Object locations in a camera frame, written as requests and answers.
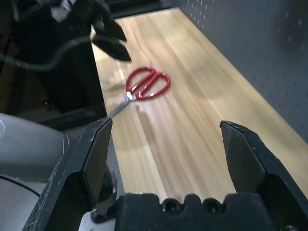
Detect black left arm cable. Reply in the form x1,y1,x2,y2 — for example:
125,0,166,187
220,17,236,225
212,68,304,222
0,36,97,72

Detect dark grey pegboard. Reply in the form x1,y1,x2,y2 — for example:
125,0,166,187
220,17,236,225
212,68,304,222
158,0,308,145

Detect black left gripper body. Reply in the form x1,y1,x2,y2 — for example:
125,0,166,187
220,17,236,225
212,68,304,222
67,0,111,37

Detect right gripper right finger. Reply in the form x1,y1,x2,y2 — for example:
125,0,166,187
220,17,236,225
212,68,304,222
219,120,308,231

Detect black table foot bar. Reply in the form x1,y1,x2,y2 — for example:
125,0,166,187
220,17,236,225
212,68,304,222
43,105,106,130

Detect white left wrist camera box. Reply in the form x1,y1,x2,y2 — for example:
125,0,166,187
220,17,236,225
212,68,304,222
50,0,74,21

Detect red handled scissors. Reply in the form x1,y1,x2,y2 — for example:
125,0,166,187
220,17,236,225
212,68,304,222
109,66,171,118

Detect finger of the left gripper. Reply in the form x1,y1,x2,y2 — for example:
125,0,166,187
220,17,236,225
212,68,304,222
91,36,132,62
92,14,128,41

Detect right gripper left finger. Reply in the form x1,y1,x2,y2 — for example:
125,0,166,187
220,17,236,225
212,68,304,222
23,117,113,231

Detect black side cabinet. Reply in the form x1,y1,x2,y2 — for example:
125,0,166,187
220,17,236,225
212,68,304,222
0,0,106,130

